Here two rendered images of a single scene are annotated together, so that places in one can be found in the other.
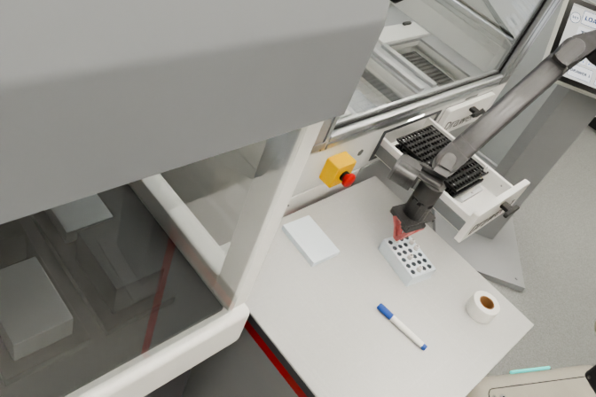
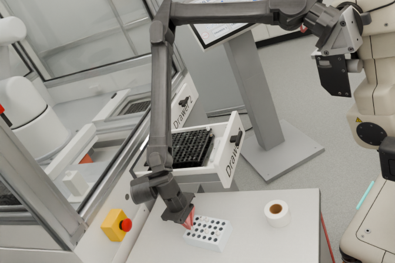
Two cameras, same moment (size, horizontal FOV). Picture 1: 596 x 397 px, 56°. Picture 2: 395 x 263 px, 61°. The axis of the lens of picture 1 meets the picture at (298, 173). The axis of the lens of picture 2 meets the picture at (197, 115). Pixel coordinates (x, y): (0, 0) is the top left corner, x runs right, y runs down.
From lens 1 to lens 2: 54 cm
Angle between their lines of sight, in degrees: 12
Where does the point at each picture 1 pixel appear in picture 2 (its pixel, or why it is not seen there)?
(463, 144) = (155, 140)
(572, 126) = (250, 54)
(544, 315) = (347, 150)
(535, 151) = (250, 83)
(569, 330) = not seen: hidden behind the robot
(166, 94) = not seen: outside the picture
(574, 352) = not seen: hidden behind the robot
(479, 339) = (294, 239)
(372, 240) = (180, 242)
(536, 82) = (158, 65)
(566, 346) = (374, 154)
